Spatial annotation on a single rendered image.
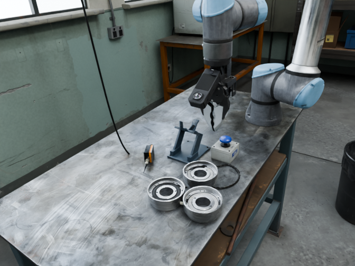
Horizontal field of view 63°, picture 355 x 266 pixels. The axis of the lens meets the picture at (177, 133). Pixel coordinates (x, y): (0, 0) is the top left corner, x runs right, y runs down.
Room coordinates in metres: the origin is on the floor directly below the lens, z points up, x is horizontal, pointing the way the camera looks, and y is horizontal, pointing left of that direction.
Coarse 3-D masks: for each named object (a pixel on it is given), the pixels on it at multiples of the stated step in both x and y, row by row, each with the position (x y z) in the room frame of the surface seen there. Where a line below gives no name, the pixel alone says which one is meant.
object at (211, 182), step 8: (200, 160) 0.76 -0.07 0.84; (184, 168) 0.72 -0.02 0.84; (200, 168) 0.73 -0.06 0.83; (216, 168) 0.71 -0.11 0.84; (184, 176) 0.69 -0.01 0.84; (192, 176) 0.69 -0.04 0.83; (200, 176) 0.73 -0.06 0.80; (208, 176) 0.69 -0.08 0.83; (216, 176) 0.68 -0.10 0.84; (192, 184) 0.66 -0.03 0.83; (200, 184) 0.65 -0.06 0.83; (208, 184) 0.66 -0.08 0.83
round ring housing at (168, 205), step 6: (156, 180) 0.67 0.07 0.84; (162, 180) 0.68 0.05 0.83; (168, 180) 0.68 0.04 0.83; (174, 180) 0.67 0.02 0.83; (180, 180) 0.66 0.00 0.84; (150, 186) 0.65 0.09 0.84; (162, 186) 0.65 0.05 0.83; (168, 186) 0.65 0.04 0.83; (150, 192) 0.63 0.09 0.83; (156, 192) 0.63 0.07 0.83; (162, 192) 0.65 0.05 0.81; (168, 192) 0.65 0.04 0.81; (174, 192) 0.63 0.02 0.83; (150, 198) 0.60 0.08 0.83; (174, 198) 0.59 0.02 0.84; (180, 198) 0.60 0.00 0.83; (156, 204) 0.59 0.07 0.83; (162, 204) 0.58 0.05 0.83; (168, 204) 0.58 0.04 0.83; (174, 204) 0.58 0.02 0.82; (162, 210) 0.59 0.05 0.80; (168, 210) 0.59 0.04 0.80
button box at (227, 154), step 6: (216, 144) 0.84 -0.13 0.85; (222, 144) 0.83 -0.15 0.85; (228, 144) 0.83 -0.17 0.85; (234, 144) 0.83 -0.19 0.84; (216, 150) 0.81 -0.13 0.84; (222, 150) 0.80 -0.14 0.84; (228, 150) 0.80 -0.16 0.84; (234, 150) 0.81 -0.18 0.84; (216, 156) 0.81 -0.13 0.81; (222, 156) 0.80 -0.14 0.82; (228, 156) 0.79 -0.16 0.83; (234, 156) 0.81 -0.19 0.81; (228, 162) 0.79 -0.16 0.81
